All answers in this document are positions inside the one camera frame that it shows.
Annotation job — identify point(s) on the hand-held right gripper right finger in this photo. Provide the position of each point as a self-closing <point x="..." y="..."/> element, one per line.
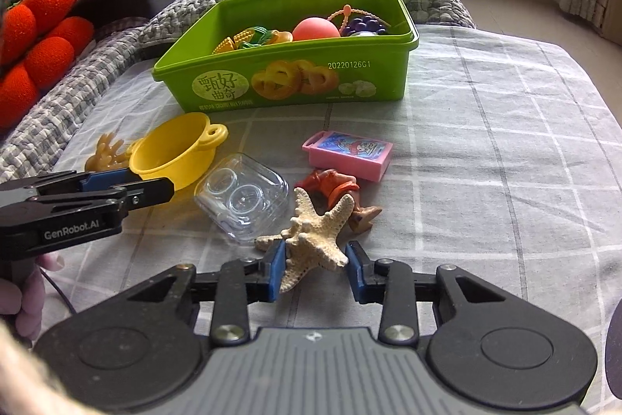
<point x="355" y="273"/>

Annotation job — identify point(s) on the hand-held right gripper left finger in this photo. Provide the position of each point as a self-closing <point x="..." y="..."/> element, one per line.
<point x="277" y="271"/>

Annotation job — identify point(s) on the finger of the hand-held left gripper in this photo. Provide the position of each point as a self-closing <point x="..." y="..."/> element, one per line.
<point x="146" y="194"/>
<point x="104" y="180"/>

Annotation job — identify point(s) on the yellow toy pot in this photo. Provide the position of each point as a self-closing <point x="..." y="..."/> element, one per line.
<point x="170" y="157"/>

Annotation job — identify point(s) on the beige starfish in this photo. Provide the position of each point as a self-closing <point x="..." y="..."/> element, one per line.
<point x="311" y="240"/>

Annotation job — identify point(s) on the yellow toy corn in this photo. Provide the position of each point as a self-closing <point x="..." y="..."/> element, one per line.
<point x="231" y="41"/>

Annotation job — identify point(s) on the green plastic box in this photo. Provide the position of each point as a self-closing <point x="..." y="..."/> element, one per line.
<point x="301" y="77"/>

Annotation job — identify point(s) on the pink rubber toy with strand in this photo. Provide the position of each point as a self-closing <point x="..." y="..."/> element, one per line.
<point x="315" y="31"/>

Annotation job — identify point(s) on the purple toy grapes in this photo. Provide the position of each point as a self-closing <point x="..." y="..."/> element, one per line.
<point x="364" y="24"/>

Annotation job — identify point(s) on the person's left forearm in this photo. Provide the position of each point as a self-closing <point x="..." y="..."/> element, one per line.
<point x="19" y="376"/>

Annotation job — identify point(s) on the person's left hand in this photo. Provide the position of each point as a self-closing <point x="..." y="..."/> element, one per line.
<point x="29" y="303"/>

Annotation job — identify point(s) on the beige rubber hand toy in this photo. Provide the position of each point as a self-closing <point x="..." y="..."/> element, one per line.
<point x="104" y="157"/>

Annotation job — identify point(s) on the grey checked blanket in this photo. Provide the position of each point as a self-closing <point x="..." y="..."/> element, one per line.
<point x="63" y="113"/>

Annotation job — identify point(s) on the clear plastic case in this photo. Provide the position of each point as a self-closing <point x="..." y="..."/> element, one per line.
<point x="243" y="196"/>

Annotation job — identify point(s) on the red brown toy figure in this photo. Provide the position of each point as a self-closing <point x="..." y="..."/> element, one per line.
<point x="335" y="184"/>

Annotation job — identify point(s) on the pink card box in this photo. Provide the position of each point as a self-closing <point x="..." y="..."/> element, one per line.
<point x="350" y="150"/>

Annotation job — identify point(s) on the orange plush cushion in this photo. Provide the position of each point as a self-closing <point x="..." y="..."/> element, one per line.
<point x="43" y="40"/>

